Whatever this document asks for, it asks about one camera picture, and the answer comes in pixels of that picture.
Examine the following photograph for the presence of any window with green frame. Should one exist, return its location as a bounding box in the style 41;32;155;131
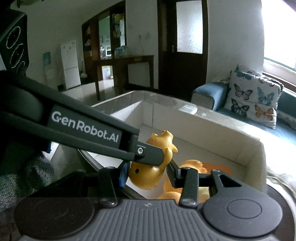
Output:
261;1;295;72

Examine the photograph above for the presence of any white cardboard box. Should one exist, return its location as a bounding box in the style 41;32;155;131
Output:
93;91;267;193

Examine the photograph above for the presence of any orange plastic scoop toy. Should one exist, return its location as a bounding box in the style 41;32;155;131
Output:
203;163;232;175

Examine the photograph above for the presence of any grey knitted gloved hand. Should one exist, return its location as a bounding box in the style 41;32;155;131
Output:
1;155;54;238

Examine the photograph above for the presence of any white refrigerator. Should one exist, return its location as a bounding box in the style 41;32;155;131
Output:
60;41;81;90

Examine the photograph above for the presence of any orange rubber duck in box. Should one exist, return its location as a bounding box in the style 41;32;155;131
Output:
157;160;207;204

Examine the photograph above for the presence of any orange rubber duck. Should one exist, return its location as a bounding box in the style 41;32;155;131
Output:
129;130;178;190
157;160;207;204

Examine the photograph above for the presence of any dark wooden table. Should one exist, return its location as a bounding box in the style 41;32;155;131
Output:
92;55;154;100

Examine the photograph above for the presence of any blue sofa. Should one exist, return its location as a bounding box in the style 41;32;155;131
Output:
191;82;295;144

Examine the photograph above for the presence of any dark wooden door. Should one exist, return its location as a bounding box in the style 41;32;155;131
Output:
157;1;208;100

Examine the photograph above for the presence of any butterfly print pillow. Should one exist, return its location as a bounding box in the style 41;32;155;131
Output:
224;64;284;129

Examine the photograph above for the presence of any dark wooden shelf cabinet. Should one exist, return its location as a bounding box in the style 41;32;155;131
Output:
82;1;126;83

